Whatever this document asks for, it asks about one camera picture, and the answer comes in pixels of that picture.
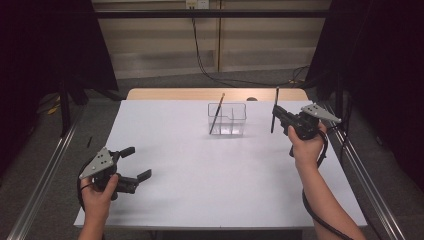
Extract white table cover sheet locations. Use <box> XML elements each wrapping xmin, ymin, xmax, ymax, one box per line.
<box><xmin>73</xmin><ymin>99</ymin><xmax>368</xmax><ymax>231</ymax></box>

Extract yellow floor object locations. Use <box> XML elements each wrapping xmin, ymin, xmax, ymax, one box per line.
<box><xmin>46</xmin><ymin>102</ymin><xmax>63</xmax><ymax>116</ymax></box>

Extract wooden table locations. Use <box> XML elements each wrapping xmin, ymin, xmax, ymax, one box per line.
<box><xmin>125</xmin><ymin>87</ymin><xmax>309</xmax><ymax>102</ymax></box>

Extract right hand-held gripper cable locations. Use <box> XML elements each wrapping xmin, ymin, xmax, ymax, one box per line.
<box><xmin>301</xmin><ymin>129</ymin><xmax>355</xmax><ymax>240</ymax></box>

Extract hand-held gripper cable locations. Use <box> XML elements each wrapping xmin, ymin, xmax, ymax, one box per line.
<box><xmin>301</xmin><ymin>129</ymin><xmax>355</xmax><ymax>240</ymax></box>
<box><xmin>76</xmin><ymin>162</ymin><xmax>93</xmax><ymax>213</ymax></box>

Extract black horizontal frame bar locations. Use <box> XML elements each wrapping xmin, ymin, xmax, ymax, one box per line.
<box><xmin>94</xmin><ymin>9</ymin><xmax>331</xmax><ymax>19</ymax></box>

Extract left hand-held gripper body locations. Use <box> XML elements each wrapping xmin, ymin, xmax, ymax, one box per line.
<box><xmin>78</xmin><ymin>146</ymin><xmax>139</xmax><ymax>202</ymax></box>

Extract left hand-held gripper cable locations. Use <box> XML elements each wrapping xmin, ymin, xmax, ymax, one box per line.
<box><xmin>76</xmin><ymin>162</ymin><xmax>93</xmax><ymax>213</ymax></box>

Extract aluminium floor rail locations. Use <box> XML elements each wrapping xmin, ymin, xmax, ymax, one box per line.
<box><xmin>6</xmin><ymin>106</ymin><xmax>84</xmax><ymax>240</ymax></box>
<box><xmin>319</xmin><ymin>101</ymin><xmax>406</xmax><ymax>240</ymax></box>

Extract black curtain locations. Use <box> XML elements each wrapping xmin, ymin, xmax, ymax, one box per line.
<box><xmin>304</xmin><ymin>0</ymin><xmax>424</xmax><ymax>191</ymax></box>
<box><xmin>0</xmin><ymin>0</ymin><xmax>120</xmax><ymax>174</ymax></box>

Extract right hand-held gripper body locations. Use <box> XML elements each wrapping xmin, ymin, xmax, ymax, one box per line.
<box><xmin>281</xmin><ymin>103</ymin><xmax>343</xmax><ymax>158</ymax></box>

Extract black metal stand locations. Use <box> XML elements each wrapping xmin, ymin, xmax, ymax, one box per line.
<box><xmin>334</xmin><ymin>73</ymin><xmax>346</xmax><ymax>128</ymax></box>
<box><xmin>58</xmin><ymin>76</ymin><xmax>73</xmax><ymax>138</ymax></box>

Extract person's left hand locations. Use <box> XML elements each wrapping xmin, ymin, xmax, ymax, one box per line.
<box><xmin>80</xmin><ymin>173</ymin><xmax>120</xmax><ymax>228</ymax></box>

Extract white wall socket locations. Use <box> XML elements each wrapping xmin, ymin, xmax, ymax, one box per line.
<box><xmin>185</xmin><ymin>0</ymin><xmax>210</xmax><ymax>10</ymax></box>

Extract person's right hand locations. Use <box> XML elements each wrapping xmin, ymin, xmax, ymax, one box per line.
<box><xmin>287</xmin><ymin>121</ymin><xmax>328</xmax><ymax>172</ymax></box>

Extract black wall cable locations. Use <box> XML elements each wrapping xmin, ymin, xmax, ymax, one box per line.
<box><xmin>190</xmin><ymin>6</ymin><xmax>311</xmax><ymax>88</ymax></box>

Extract black pen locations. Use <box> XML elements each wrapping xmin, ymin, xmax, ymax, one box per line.
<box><xmin>270</xmin><ymin>86</ymin><xmax>280</xmax><ymax>134</ymax></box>

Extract clear plastic organizer box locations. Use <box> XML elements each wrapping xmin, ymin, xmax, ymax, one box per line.
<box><xmin>207</xmin><ymin>102</ymin><xmax>247</xmax><ymax>136</ymax></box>

